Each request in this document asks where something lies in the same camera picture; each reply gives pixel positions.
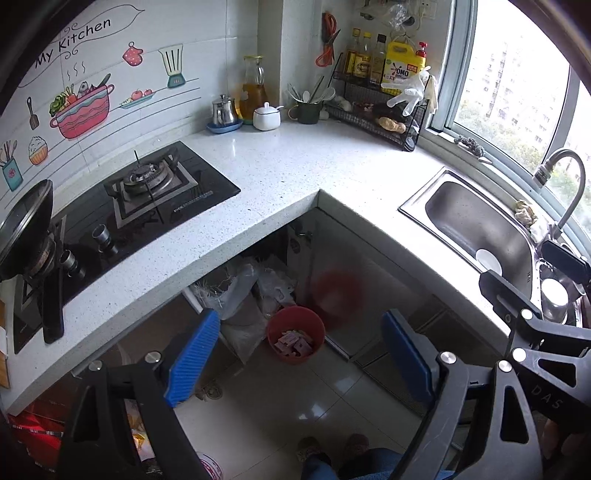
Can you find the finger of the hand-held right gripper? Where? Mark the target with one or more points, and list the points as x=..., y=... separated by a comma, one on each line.
x=565, y=261
x=505, y=300

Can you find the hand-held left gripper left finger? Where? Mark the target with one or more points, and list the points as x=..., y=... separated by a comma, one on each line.
x=194, y=360

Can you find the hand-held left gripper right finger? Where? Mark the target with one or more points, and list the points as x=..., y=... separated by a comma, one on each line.
x=406, y=360

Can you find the red plastic bin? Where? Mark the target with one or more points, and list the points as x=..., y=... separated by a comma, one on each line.
x=281, y=355

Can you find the person's right hand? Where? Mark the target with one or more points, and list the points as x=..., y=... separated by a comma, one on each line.
x=556, y=438

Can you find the small steel pot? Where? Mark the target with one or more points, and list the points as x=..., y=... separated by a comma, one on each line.
x=554, y=295

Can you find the white bowl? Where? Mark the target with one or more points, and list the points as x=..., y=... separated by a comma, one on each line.
x=488, y=262

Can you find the beige sack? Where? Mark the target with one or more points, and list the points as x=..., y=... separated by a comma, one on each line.
x=247, y=332

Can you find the beige rag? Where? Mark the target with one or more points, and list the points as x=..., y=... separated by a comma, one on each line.
x=526, y=212

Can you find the frosted cabinet door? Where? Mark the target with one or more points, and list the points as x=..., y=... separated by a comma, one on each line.
x=392, y=286

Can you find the white woven sack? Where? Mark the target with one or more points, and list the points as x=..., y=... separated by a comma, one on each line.
x=235, y=295

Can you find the steel sink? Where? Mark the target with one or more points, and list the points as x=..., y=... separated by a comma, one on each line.
x=466, y=221

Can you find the steel faucet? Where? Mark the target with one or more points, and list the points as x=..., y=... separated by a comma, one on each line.
x=545, y=170

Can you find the yellow packet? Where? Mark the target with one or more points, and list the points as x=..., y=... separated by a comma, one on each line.
x=136, y=434

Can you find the patterned slipper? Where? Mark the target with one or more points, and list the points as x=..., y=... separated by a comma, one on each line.
x=308, y=448
x=356, y=444

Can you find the pink crumpled wrappers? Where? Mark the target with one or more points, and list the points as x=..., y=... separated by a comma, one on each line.
x=295, y=344

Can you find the white red printed bag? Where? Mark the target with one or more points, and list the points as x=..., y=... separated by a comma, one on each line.
x=210, y=466

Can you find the white plastic bags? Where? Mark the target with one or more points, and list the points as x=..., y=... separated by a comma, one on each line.
x=277, y=288

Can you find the person's right leg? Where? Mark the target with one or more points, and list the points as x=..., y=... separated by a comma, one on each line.
x=374, y=466

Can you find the person's leg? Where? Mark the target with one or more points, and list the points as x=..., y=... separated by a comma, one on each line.
x=374, y=466
x=318, y=470

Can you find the person's left leg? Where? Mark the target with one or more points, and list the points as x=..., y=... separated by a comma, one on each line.
x=318, y=470

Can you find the stove knob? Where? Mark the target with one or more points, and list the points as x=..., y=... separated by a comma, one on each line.
x=101, y=237
x=69, y=263

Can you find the black gas stove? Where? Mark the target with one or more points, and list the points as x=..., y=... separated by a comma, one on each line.
x=198, y=184

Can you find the window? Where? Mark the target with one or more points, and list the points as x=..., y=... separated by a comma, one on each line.
x=508, y=69

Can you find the ginger root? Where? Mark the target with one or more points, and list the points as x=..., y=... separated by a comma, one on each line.
x=392, y=124

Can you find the cream rubber glove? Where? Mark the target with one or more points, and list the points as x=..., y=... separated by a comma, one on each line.
x=433, y=94

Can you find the black frying pan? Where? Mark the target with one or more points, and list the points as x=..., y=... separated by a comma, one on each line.
x=25, y=224

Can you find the black plastic bag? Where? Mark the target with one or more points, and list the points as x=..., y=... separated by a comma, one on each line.
x=388, y=110

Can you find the white rubber glove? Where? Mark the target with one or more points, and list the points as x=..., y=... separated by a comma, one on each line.
x=411, y=90

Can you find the blue plastic tray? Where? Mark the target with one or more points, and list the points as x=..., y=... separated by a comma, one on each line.
x=231, y=128

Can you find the dark red plastic bag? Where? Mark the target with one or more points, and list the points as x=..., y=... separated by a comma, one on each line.
x=362, y=107

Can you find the steel oil pot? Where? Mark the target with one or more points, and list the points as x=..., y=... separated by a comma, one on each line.
x=225, y=113

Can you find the white ceramic sugar jar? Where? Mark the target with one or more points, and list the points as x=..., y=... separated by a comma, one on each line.
x=267, y=119

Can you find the yellow detergent bottle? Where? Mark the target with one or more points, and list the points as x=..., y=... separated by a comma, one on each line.
x=401, y=60

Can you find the dark green mug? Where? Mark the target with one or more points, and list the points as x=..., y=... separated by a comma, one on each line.
x=308, y=113

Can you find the glass oil carafe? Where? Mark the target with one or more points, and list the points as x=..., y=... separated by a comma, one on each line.
x=253, y=97

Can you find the large white ceramic spoon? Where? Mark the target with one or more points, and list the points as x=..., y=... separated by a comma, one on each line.
x=328, y=92

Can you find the dark sauce bottle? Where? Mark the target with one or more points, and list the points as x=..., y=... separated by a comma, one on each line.
x=378, y=57
x=354, y=53

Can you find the yellow label sauce bottle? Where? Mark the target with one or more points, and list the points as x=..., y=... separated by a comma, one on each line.
x=365, y=57

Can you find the wooden chopsticks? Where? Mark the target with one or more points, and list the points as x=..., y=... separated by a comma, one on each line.
x=317, y=88

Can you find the metal utensils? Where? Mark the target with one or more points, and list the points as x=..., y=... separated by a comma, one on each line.
x=293, y=91

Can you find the clear hanging plastic bag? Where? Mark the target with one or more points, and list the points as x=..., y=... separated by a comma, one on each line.
x=398, y=14

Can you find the orange scissors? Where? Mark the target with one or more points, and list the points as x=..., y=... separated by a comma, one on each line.
x=325, y=55

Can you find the kitchen wall sticker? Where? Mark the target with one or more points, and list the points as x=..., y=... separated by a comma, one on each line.
x=83, y=110

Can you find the wall socket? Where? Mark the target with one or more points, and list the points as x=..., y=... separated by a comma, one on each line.
x=427, y=7

